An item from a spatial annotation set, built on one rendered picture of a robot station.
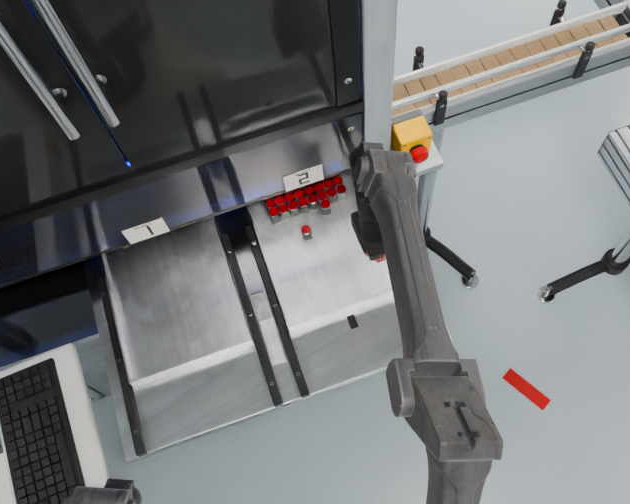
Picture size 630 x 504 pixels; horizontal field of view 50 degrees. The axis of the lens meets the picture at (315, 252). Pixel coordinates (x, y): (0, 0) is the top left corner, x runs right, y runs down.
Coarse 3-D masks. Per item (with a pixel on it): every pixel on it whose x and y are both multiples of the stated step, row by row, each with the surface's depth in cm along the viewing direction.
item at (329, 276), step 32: (352, 192) 152; (256, 224) 151; (288, 224) 150; (320, 224) 149; (288, 256) 147; (320, 256) 146; (352, 256) 146; (288, 288) 144; (320, 288) 143; (352, 288) 143; (384, 288) 142; (288, 320) 141; (320, 320) 140
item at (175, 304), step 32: (192, 224) 152; (128, 256) 150; (160, 256) 149; (192, 256) 149; (224, 256) 144; (128, 288) 147; (160, 288) 146; (192, 288) 145; (224, 288) 145; (128, 320) 144; (160, 320) 143; (192, 320) 142; (224, 320) 142; (128, 352) 141; (160, 352) 140; (192, 352) 140; (224, 352) 137
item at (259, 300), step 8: (256, 296) 138; (264, 296) 138; (256, 304) 139; (264, 304) 139; (256, 312) 140; (264, 312) 140; (264, 320) 141; (272, 320) 141; (264, 328) 140; (272, 328) 140; (264, 336) 140; (272, 336) 140; (272, 344) 139; (280, 344) 139; (272, 352) 138; (280, 352) 138; (272, 360) 138; (280, 360) 137
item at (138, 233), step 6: (150, 222) 134; (156, 222) 135; (162, 222) 135; (132, 228) 134; (138, 228) 134; (144, 228) 135; (156, 228) 137; (162, 228) 137; (168, 228) 138; (126, 234) 135; (132, 234) 136; (138, 234) 136; (144, 234) 137; (150, 234) 138; (156, 234) 139; (132, 240) 138; (138, 240) 138
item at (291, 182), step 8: (312, 168) 136; (320, 168) 137; (288, 176) 136; (296, 176) 137; (304, 176) 138; (312, 176) 139; (320, 176) 140; (288, 184) 139; (296, 184) 140; (304, 184) 141
